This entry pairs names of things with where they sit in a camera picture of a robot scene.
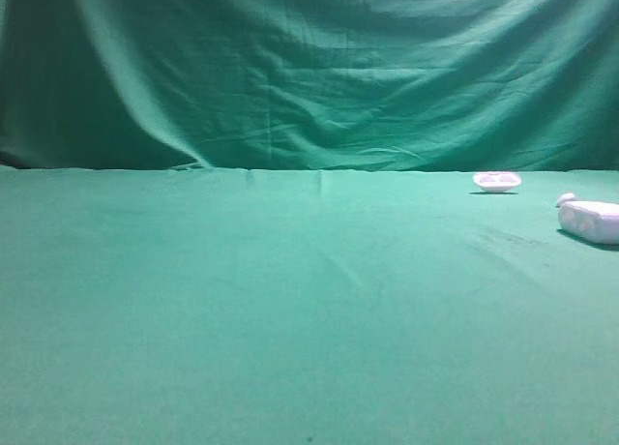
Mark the white bluetooth earphone case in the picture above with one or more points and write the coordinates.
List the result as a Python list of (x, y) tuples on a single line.
[(593, 221)]

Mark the white open case lid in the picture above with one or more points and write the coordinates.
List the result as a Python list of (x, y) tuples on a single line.
[(496, 181)]

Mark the green backdrop curtain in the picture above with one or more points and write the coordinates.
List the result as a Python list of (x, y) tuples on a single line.
[(376, 85)]

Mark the green tablecloth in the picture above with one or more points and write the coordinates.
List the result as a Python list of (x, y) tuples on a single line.
[(233, 306)]

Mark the small white earbud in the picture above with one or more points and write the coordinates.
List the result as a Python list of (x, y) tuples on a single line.
[(564, 198)]

